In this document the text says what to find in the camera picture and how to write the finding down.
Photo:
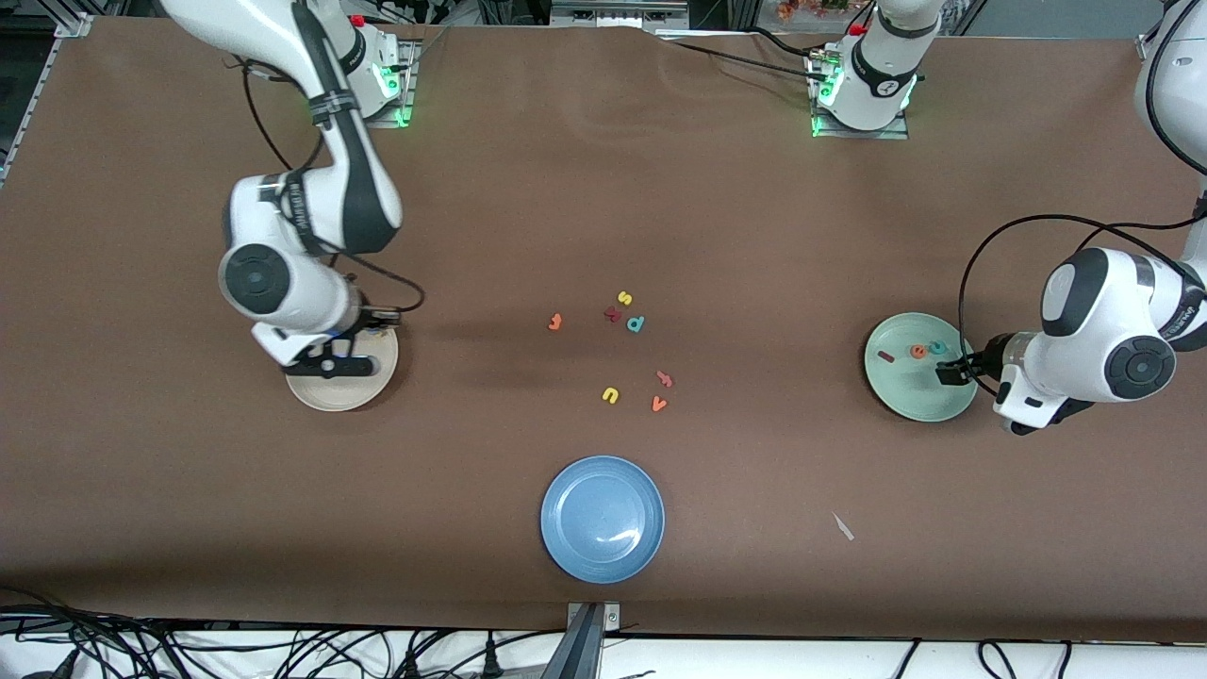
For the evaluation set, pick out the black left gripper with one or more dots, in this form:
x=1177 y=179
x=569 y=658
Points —
x=981 y=362

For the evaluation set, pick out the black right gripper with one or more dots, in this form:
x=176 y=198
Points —
x=370 y=322

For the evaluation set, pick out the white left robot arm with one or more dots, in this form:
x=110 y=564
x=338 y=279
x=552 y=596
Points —
x=1094 y=330

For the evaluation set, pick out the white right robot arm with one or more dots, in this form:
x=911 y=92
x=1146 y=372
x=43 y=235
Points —
x=316 y=302

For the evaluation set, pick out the green plate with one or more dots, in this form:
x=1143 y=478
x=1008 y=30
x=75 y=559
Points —
x=905 y=396

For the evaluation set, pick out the beige plate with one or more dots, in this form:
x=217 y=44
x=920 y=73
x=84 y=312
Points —
x=339 y=391

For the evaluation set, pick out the white paper scrap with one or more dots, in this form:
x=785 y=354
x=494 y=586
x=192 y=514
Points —
x=844 y=528

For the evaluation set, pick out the brown table cover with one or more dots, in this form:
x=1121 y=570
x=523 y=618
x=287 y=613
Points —
x=603 y=189

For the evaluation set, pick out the blue plate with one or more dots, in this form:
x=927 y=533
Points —
x=603 y=519

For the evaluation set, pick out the black power plug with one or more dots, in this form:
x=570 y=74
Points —
x=490 y=660

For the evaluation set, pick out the grey metal box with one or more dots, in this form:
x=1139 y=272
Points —
x=613 y=14

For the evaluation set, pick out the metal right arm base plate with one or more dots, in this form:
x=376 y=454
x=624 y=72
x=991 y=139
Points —
x=408 y=94

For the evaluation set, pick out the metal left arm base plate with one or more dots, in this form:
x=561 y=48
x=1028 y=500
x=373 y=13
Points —
x=886 y=134

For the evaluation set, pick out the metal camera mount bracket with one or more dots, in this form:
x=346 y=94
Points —
x=589 y=641

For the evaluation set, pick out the aluminium frame profile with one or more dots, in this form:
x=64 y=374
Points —
x=57 y=47

